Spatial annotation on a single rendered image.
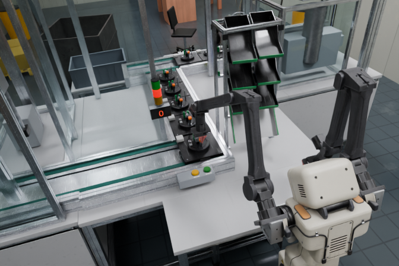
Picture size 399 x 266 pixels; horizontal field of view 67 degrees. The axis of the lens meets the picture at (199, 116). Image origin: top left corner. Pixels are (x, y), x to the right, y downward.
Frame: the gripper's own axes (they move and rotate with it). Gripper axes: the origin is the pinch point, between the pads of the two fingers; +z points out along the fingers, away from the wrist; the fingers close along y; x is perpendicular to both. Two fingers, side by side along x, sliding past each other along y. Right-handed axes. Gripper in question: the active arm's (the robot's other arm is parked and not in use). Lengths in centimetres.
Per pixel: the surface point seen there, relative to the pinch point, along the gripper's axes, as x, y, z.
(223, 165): 9.1, -9.9, 14.1
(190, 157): -0.2, 7.3, 10.1
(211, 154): 2.1, -4.7, 10.0
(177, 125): -34.5, 7.6, 10.5
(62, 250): 15, 89, 42
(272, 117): -6.1, -49.0, -0.5
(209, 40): -116, -44, -14
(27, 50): -24, 77, -60
